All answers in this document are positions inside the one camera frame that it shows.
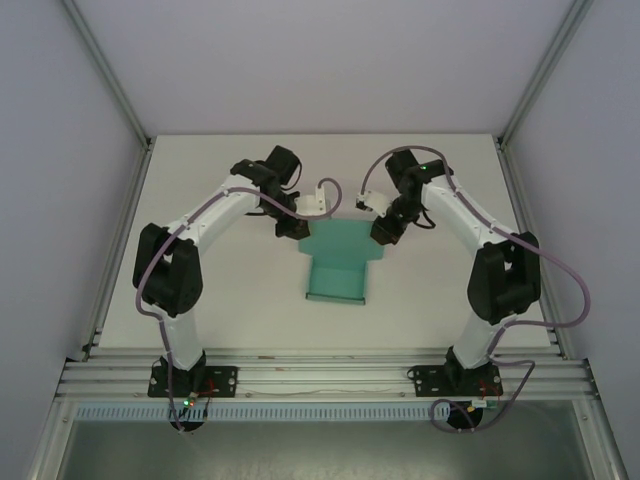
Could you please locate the teal green cloth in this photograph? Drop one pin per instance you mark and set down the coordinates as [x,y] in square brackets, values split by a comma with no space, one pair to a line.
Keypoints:
[335,240]

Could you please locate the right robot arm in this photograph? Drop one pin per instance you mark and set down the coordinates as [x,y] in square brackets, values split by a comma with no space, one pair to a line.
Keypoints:
[505,285]

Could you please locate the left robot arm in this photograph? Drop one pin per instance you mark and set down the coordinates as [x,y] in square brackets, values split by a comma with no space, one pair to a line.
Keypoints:
[180,280]

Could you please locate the grey metal sheet panel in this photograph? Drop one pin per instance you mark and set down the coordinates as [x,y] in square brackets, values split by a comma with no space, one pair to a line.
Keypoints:
[320,450]

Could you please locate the aluminium table side rail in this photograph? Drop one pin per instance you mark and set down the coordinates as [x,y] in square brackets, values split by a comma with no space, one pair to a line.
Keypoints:
[515,200]
[134,200]

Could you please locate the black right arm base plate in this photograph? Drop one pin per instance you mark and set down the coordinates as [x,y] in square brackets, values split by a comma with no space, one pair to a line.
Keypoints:
[425,382]

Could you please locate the aluminium frame post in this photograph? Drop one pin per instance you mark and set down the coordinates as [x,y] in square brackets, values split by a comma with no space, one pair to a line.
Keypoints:
[108,70]
[542,70]

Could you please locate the aluminium mounting rail beam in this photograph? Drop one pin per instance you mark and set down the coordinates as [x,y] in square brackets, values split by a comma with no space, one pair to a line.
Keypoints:
[325,372]

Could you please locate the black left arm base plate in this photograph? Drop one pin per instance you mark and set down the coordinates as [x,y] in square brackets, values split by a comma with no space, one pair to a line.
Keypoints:
[225,380]

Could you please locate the aluminium lower frame beam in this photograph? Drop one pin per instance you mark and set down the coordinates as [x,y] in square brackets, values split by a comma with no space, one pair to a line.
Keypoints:
[50,440]
[600,440]

